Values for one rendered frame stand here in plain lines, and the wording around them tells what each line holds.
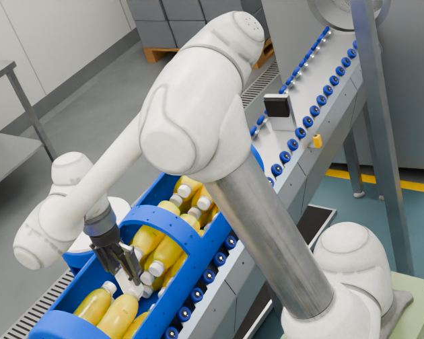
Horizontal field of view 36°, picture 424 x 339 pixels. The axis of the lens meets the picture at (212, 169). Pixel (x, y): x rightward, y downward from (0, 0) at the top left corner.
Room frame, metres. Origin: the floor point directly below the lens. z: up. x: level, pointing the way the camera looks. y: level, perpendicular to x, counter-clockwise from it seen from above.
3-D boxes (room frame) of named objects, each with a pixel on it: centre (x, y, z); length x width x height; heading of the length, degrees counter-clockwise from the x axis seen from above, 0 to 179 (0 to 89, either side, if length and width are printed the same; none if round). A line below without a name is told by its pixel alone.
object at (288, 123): (2.16, -0.32, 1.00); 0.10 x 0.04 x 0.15; 50
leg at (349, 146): (2.74, -0.71, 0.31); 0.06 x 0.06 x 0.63; 50
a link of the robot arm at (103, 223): (1.32, 0.31, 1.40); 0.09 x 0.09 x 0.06
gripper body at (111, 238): (1.32, 0.31, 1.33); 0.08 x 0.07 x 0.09; 51
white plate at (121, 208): (1.84, 0.45, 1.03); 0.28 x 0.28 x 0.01
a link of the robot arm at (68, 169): (1.31, 0.31, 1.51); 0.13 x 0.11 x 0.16; 147
